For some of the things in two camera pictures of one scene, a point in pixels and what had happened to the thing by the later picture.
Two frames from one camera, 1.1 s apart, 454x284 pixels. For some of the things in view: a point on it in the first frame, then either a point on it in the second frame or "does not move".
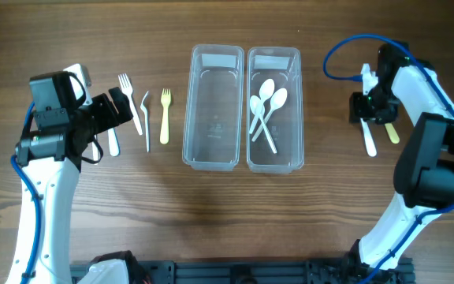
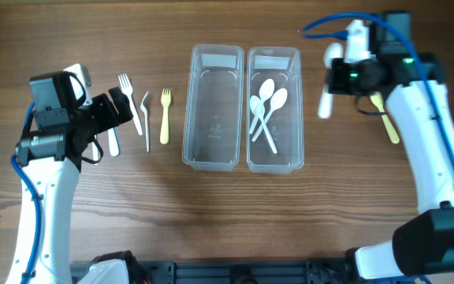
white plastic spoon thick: (369, 140) -> (333, 50)
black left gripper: (109, 109) does not move
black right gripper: (358, 107) -> (336, 76)
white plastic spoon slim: (266, 91) does not move
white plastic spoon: (277, 100) does not move
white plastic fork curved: (145, 110) does not move
